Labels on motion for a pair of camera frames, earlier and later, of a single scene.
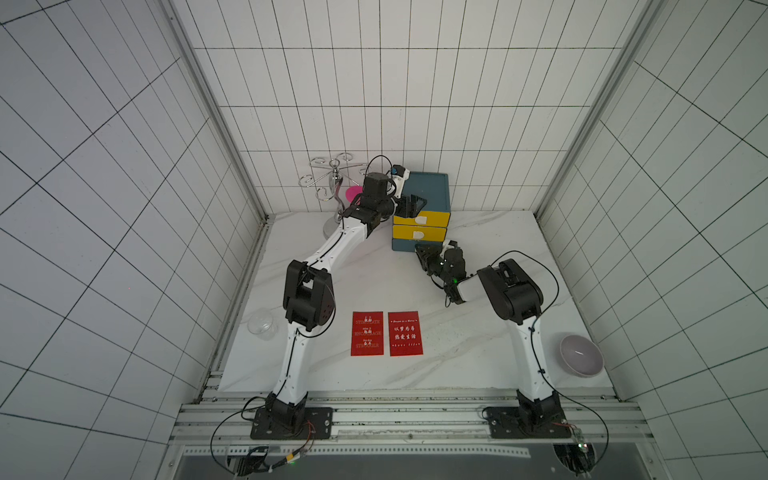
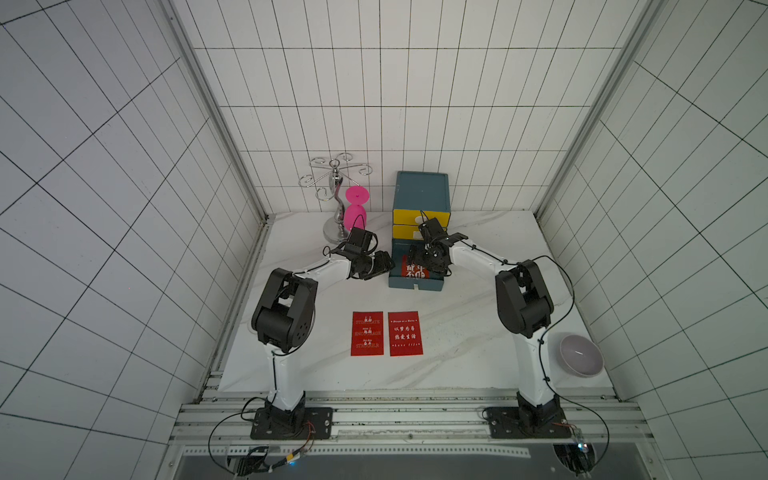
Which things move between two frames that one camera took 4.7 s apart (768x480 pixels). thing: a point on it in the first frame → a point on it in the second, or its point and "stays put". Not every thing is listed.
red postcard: x=404 y=333 stays put
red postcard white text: x=367 y=336 stays put
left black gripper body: x=402 y=205 → x=376 y=265
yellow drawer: x=419 y=233 stays put
